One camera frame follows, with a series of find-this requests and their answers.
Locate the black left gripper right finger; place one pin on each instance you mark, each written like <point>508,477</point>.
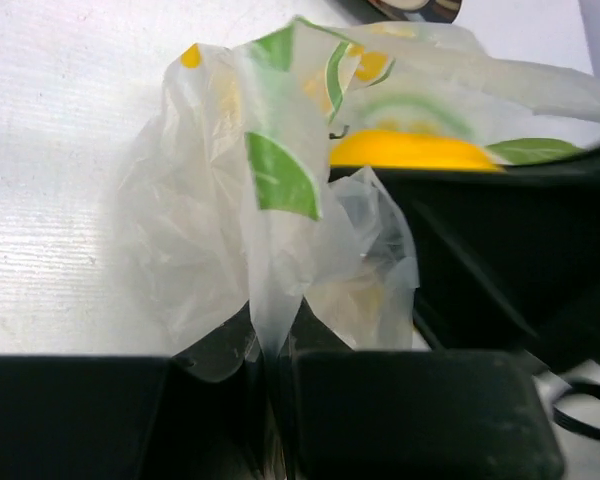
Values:
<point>442,414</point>

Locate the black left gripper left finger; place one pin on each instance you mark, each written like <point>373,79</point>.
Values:
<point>193,415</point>

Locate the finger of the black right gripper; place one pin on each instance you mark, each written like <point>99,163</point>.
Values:
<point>508,260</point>

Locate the yellow fake lemon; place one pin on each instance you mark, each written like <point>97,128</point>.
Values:
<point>401,150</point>

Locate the clear printed plastic bag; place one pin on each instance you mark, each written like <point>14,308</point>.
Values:
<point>228,203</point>

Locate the brown rimmed ceramic plate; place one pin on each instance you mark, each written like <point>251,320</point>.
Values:
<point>372,11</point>

